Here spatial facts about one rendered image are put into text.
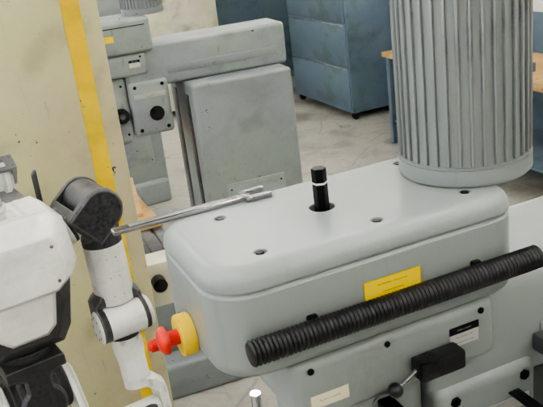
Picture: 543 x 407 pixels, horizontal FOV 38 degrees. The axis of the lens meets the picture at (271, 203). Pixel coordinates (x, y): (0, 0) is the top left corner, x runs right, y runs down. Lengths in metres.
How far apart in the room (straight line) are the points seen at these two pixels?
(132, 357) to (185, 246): 0.85
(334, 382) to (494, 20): 0.53
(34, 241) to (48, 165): 1.15
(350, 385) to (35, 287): 0.78
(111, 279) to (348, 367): 0.83
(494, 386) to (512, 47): 0.51
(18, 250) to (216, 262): 0.71
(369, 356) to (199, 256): 0.28
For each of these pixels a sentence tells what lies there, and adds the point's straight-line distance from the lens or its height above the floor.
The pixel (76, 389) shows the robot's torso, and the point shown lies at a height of 1.34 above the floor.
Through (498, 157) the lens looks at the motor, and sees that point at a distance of 1.17.
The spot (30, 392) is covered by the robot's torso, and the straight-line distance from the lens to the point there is 1.81.
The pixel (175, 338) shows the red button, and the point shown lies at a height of 1.76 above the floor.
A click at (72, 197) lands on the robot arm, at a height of 1.75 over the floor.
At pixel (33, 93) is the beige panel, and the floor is 1.81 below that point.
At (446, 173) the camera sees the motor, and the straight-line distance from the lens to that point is 1.16.
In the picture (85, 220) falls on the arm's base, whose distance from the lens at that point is 1.73.
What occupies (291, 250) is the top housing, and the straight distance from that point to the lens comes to 1.00.
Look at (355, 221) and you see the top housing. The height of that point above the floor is 1.89.
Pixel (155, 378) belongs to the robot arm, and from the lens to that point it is 1.94.
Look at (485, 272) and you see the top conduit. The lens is 1.12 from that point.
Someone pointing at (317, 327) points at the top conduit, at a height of 1.80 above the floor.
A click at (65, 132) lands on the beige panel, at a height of 1.66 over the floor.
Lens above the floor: 2.31
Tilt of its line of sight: 21 degrees down
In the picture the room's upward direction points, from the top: 7 degrees counter-clockwise
